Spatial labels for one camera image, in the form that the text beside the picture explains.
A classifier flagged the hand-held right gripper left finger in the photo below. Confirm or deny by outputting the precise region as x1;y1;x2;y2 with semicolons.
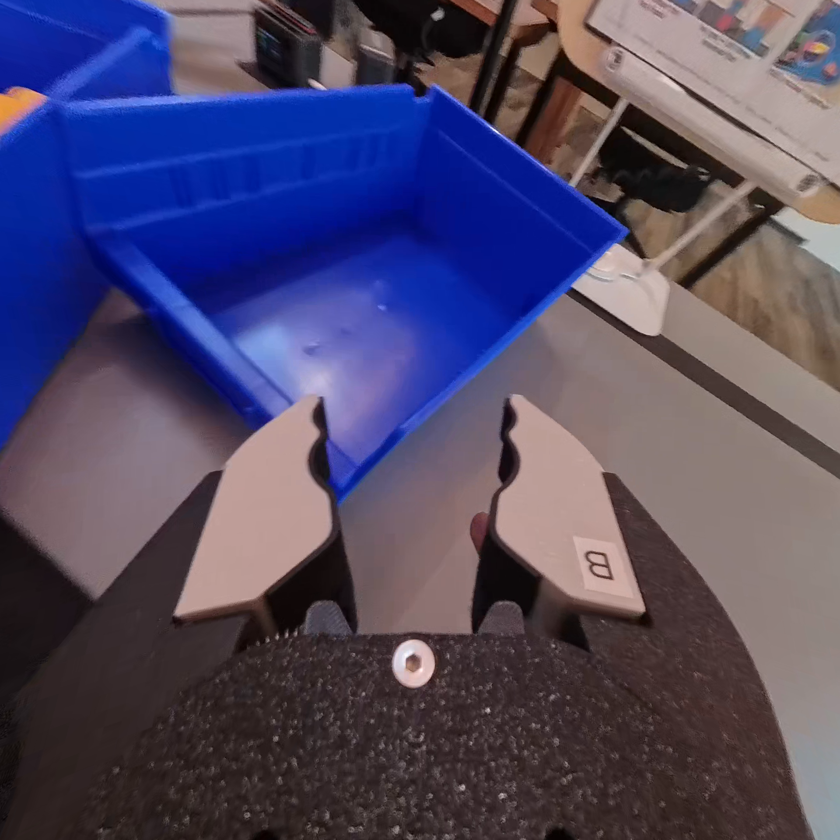
172;395;342;626

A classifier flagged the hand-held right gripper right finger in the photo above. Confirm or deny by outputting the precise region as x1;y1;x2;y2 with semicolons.
489;395;648;621

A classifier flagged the blue plastic bin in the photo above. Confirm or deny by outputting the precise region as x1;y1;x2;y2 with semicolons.
58;84;630;501
0;0;175;454

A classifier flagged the pile of mega blocks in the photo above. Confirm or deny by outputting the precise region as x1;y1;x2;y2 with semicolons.
0;88;48;135

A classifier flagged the white metal poster stand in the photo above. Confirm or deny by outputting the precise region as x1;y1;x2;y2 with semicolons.
570;46;824;338

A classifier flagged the black office chair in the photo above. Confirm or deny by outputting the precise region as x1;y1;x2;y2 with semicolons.
600;141;713;214

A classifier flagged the black battery charger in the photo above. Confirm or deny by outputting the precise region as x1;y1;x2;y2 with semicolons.
252;5;324;89
354;36;399;86

